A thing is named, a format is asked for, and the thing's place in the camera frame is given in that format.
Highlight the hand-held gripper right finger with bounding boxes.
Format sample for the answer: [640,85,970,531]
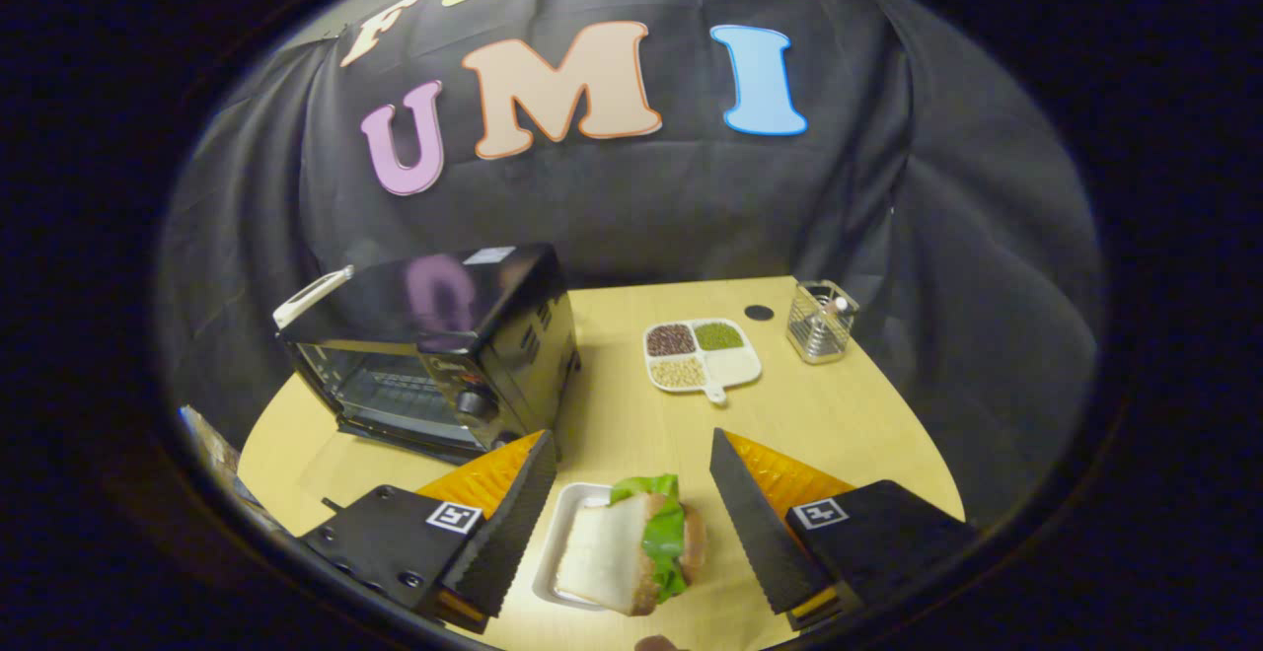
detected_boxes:
[710,427,978,632]

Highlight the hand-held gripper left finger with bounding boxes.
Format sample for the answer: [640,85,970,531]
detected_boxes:
[299,429,558,634]

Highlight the lettuce sandwich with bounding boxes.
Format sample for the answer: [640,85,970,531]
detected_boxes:
[555,474,708,617]

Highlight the black toaster oven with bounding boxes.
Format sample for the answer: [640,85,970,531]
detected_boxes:
[274,244,583,467]

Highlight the white rectangular tray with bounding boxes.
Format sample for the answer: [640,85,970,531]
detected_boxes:
[533,481,619,614]

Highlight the white divided grain dish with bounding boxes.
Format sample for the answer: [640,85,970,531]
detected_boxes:
[643,318,764,406]

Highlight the metal mesh holder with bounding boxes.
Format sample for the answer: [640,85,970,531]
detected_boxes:
[786,279,861,366]

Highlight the white slotted plastic object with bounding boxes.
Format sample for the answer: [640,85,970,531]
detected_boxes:
[272,265,355,330]

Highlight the crumpled plastic bag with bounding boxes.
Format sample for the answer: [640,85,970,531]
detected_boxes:
[180,405,244,480]

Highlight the black backdrop cloth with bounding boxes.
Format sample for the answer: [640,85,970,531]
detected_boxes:
[156,0,1106,534]

